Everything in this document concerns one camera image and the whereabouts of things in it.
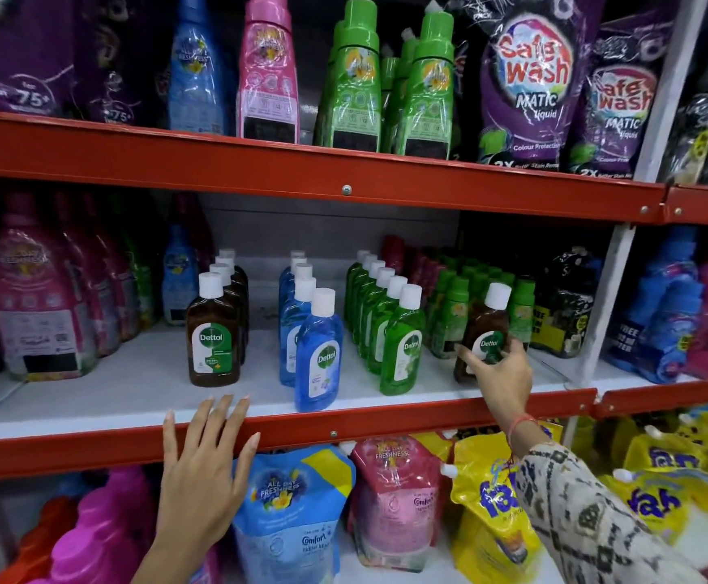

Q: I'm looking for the long red shelf beam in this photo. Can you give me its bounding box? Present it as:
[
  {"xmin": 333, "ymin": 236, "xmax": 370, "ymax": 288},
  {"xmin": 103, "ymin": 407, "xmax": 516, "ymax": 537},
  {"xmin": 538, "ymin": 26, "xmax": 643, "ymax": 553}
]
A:
[
  {"xmin": 0, "ymin": 388, "xmax": 599, "ymax": 485},
  {"xmin": 0, "ymin": 108, "xmax": 669, "ymax": 226}
]

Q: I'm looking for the dark red bottle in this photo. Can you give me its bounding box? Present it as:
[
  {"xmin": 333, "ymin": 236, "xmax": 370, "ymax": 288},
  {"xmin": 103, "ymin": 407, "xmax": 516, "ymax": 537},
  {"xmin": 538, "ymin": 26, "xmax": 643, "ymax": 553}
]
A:
[{"xmin": 170, "ymin": 193, "xmax": 215, "ymax": 271}]

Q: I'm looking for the white shelf upright post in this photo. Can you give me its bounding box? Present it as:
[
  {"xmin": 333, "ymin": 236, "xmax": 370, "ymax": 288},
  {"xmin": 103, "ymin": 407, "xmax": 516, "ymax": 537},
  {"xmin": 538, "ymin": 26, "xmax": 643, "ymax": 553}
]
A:
[{"xmin": 562, "ymin": 0, "xmax": 708, "ymax": 451}]

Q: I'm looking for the small brown antiseptic bottle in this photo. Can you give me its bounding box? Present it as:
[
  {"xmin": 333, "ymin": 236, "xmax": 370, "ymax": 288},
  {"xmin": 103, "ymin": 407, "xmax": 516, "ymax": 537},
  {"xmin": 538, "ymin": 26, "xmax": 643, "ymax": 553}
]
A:
[{"xmin": 454, "ymin": 282, "xmax": 513, "ymax": 384}]

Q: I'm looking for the purple liquid detergent pouch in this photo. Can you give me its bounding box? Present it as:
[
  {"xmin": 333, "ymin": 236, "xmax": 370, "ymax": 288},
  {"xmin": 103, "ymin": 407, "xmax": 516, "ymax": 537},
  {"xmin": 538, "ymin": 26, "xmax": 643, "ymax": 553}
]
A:
[
  {"xmin": 474, "ymin": 0, "xmax": 609, "ymax": 172},
  {"xmin": 566, "ymin": 2, "xmax": 680, "ymax": 178}
]

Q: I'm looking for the group of yellow spouted pouches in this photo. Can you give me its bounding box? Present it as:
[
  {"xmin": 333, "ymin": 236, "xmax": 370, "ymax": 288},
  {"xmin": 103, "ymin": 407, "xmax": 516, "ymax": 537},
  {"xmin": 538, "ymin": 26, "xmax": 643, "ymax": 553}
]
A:
[{"xmin": 573, "ymin": 404, "xmax": 708, "ymax": 547}]

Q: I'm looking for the red plastic bottle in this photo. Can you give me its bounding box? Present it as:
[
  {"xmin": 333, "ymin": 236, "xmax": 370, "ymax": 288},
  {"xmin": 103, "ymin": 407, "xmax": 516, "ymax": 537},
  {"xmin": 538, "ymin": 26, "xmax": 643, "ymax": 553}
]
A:
[{"xmin": 0, "ymin": 495, "xmax": 80, "ymax": 584}]

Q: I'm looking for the person's left forearm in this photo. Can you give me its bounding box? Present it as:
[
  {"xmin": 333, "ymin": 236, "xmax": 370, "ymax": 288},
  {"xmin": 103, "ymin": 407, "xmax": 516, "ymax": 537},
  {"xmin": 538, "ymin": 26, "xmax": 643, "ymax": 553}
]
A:
[{"xmin": 131, "ymin": 532, "xmax": 212, "ymax": 584}]

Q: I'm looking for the large pink fabric conditioner bottle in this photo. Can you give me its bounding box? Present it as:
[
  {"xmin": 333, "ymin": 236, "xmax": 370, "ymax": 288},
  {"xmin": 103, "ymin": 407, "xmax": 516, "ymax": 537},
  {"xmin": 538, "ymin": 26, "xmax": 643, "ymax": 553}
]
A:
[{"xmin": 0, "ymin": 193, "xmax": 97, "ymax": 383}]

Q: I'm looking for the person's right hand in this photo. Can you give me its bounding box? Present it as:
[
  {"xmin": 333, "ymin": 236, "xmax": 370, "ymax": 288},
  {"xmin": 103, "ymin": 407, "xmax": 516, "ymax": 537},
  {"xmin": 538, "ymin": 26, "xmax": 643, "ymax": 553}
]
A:
[{"xmin": 455, "ymin": 338, "xmax": 535, "ymax": 430}]

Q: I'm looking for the tall blue fabric conditioner bottle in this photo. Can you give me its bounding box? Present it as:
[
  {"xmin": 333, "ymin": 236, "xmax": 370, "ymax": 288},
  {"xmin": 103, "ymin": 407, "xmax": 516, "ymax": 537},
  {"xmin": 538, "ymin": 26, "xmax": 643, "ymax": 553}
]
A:
[{"xmin": 167, "ymin": 0, "xmax": 231, "ymax": 136}]

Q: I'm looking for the white shelf board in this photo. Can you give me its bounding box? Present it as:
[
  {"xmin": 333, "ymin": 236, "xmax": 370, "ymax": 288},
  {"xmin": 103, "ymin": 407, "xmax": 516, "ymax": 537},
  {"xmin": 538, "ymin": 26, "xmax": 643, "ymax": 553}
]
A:
[{"xmin": 0, "ymin": 325, "xmax": 574, "ymax": 443}]

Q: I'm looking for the black refill pouch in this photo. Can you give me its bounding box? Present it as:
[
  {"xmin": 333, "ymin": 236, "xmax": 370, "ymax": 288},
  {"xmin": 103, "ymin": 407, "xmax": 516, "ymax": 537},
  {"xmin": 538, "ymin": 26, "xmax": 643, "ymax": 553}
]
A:
[{"xmin": 530, "ymin": 245, "xmax": 602, "ymax": 360}]

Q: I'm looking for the yellow detergent refill pouch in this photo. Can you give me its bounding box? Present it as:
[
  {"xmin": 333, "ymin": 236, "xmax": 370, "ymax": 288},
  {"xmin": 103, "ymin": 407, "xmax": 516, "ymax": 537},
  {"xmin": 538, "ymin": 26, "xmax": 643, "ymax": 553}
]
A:
[{"xmin": 441, "ymin": 421, "xmax": 565, "ymax": 584}]

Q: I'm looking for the person's left hand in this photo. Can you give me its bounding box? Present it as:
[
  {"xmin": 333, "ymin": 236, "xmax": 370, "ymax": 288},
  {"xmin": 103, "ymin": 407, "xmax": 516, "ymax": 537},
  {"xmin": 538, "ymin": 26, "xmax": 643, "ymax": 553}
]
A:
[{"xmin": 156, "ymin": 394, "xmax": 262, "ymax": 545}]

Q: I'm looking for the red thread bracelet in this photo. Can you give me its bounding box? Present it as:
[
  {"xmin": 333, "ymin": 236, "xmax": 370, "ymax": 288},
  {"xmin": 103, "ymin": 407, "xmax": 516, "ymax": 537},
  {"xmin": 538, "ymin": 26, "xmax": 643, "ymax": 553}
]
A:
[{"xmin": 506, "ymin": 412, "xmax": 541, "ymax": 447}]

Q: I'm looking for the short red shelf beam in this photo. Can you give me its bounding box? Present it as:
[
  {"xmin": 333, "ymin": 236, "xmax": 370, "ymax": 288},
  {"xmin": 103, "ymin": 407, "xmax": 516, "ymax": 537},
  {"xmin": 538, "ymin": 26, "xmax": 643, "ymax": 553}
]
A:
[
  {"xmin": 593, "ymin": 374, "xmax": 708, "ymax": 420},
  {"xmin": 663, "ymin": 185, "xmax": 708, "ymax": 228}
]

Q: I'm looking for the person's right forearm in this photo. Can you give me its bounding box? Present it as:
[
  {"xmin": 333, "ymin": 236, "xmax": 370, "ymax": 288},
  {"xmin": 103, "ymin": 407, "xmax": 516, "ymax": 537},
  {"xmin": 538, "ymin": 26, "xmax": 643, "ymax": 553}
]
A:
[{"xmin": 503, "ymin": 416, "xmax": 708, "ymax": 584}]

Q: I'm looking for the blue conditioner refill pouch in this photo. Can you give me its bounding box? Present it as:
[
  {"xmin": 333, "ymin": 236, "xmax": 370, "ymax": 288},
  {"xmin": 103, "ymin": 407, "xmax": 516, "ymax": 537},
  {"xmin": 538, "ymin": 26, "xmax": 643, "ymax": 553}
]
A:
[{"xmin": 231, "ymin": 444, "xmax": 356, "ymax": 584}]

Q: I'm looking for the group of red bottles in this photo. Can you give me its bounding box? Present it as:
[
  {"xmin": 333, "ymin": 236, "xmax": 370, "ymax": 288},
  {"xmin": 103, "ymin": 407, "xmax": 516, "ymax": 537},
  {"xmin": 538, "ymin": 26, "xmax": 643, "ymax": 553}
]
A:
[{"xmin": 381, "ymin": 234, "xmax": 447, "ymax": 288}]

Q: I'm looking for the pink conditioner refill pouch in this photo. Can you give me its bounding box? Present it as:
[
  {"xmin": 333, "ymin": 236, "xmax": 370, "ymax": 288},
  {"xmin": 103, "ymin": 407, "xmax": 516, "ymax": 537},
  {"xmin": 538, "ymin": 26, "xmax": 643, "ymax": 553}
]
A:
[{"xmin": 341, "ymin": 435, "xmax": 445, "ymax": 573}]

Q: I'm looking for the row of green antiseptic bottles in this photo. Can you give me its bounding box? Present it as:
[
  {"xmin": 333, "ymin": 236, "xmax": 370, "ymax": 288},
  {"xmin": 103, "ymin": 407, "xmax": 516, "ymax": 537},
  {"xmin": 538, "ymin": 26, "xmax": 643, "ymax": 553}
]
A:
[{"xmin": 343, "ymin": 249, "xmax": 427, "ymax": 397}]

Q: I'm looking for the brown antiseptic bottle white cap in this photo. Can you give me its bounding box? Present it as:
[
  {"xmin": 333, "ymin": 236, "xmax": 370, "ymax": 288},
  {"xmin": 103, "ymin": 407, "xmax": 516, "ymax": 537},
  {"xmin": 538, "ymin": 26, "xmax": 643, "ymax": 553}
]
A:
[
  {"xmin": 185, "ymin": 271, "xmax": 242, "ymax": 389},
  {"xmin": 209, "ymin": 263, "xmax": 247, "ymax": 367},
  {"xmin": 215, "ymin": 255, "xmax": 249, "ymax": 347},
  {"xmin": 219, "ymin": 248, "xmax": 249, "ymax": 286}
]

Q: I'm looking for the magenta plastic bottle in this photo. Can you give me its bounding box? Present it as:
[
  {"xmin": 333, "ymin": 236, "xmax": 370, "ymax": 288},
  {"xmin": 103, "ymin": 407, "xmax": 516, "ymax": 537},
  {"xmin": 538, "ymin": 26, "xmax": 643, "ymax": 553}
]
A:
[{"xmin": 26, "ymin": 467, "xmax": 221, "ymax": 584}]

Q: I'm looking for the tall green fabric conditioner bottle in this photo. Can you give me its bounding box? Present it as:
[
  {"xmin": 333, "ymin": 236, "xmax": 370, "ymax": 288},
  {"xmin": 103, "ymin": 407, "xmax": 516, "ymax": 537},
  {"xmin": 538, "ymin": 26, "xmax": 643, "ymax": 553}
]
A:
[
  {"xmin": 313, "ymin": 0, "xmax": 383, "ymax": 153},
  {"xmin": 380, "ymin": 28, "xmax": 420, "ymax": 154},
  {"xmin": 393, "ymin": 1, "xmax": 456, "ymax": 160}
]

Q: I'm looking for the row of pink conditioner bottles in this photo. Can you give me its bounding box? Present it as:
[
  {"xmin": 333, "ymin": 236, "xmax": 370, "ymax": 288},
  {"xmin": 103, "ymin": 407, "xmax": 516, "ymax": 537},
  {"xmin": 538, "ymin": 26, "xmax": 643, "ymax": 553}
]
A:
[{"xmin": 55, "ymin": 191, "xmax": 155, "ymax": 358}]

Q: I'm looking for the tall pink fabric conditioner bottle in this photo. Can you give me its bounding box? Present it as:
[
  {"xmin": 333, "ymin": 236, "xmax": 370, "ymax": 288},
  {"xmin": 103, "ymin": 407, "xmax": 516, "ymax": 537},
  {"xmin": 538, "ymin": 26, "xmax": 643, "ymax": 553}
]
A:
[{"xmin": 236, "ymin": 0, "xmax": 302, "ymax": 144}]

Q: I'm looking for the group of small green-capped bottles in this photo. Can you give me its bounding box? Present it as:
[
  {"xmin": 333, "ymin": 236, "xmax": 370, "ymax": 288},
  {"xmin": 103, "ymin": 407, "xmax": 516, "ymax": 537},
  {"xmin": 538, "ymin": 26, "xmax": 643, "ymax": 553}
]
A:
[{"xmin": 426, "ymin": 254, "xmax": 537, "ymax": 361}]

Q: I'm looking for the small blue fabric conditioner bottle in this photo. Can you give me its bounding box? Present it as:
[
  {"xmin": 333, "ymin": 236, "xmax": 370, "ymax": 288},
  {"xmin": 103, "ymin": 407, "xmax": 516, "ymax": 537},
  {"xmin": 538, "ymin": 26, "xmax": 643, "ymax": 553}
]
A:
[{"xmin": 161, "ymin": 223, "xmax": 200, "ymax": 326}]

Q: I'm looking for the group of blue conditioner packs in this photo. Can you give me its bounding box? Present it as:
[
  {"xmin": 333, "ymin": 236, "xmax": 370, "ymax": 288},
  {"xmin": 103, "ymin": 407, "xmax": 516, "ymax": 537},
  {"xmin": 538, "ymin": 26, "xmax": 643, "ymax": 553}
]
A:
[{"xmin": 605, "ymin": 226, "xmax": 706, "ymax": 385}]

